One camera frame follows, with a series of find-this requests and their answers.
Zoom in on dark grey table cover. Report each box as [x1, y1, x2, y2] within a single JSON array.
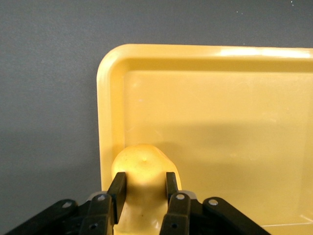
[[0, 0, 313, 235]]

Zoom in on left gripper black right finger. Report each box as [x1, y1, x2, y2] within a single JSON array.
[[158, 171, 269, 235]]

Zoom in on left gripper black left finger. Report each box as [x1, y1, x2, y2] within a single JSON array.
[[4, 171, 128, 235]]

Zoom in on yellow potato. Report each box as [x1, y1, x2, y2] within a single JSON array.
[[111, 143, 182, 235]]

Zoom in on yellow plastic tray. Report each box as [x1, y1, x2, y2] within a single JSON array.
[[96, 43, 313, 235]]

